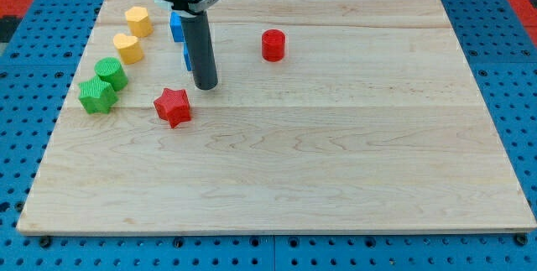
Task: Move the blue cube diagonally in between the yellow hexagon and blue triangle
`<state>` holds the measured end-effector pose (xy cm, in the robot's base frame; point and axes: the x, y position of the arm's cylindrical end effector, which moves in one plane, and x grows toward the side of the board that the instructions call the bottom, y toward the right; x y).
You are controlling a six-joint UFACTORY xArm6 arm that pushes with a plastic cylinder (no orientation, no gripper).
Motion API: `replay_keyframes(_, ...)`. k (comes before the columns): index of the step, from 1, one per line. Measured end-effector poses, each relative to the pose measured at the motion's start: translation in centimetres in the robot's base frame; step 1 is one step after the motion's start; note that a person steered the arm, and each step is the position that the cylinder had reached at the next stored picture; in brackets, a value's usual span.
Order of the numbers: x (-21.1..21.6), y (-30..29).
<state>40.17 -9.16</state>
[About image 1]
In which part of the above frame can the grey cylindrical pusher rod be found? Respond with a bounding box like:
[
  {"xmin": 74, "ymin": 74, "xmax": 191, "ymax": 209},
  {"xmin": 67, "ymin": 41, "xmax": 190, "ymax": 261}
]
[{"xmin": 180, "ymin": 11, "xmax": 218, "ymax": 91}]

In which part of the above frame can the blue cube block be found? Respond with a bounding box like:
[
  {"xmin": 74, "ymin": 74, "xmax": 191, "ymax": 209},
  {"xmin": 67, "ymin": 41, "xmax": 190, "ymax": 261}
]
[{"xmin": 169, "ymin": 12, "xmax": 185, "ymax": 43}]

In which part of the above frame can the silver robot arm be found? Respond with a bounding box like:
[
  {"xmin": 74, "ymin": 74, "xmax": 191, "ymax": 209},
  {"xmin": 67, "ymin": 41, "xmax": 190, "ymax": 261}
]
[{"xmin": 161, "ymin": 0, "xmax": 219, "ymax": 91}]

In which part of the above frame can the blue triangle block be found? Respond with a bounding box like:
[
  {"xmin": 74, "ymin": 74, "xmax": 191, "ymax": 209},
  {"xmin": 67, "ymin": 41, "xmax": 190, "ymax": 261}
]
[{"xmin": 183, "ymin": 43, "xmax": 192, "ymax": 72}]

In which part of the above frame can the yellow hexagon block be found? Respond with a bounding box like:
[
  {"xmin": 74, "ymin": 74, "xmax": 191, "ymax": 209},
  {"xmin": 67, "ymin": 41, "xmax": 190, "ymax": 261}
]
[{"xmin": 124, "ymin": 6, "xmax": 154, "ymax": 38}]

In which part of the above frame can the yellow heart block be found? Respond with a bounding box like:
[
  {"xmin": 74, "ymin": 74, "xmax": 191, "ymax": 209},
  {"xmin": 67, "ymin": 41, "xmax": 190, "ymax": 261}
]
[{"xmin": 112, "ymin": 34, "xmax": 144, "ymax": 65}]

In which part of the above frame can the red cylinder block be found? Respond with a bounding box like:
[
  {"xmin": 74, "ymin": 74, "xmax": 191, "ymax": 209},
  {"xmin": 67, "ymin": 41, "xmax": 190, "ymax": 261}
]
[{"xmin": 261, "ymin": 29, "xmax": 286, "ymax": 62}]

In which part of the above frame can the red star block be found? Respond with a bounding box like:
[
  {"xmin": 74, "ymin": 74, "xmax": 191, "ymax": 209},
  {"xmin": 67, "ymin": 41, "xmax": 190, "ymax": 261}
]
[{"xmin": 154, "ymin": 88, "xmax": 192, "ymax": 128}]

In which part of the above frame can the green cylinder block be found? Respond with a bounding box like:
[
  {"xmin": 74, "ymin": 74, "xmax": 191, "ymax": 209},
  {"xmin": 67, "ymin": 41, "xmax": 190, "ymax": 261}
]
[{"xmin": 94, "ymin": 57, "xmax": 128, "ymax": 91}]

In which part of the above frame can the green star block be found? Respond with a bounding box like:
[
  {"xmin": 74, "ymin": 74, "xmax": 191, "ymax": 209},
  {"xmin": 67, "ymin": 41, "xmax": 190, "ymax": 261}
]
[{"xmin": 78, "ymin": 76, "xmax": 118, "ymax": 114}]

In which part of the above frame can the wooden board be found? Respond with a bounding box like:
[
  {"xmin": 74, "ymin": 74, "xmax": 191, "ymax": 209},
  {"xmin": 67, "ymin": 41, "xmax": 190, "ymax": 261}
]
[{"xmin": 17, "ymin": 0, "xmax": 536, "ymax": 237}]

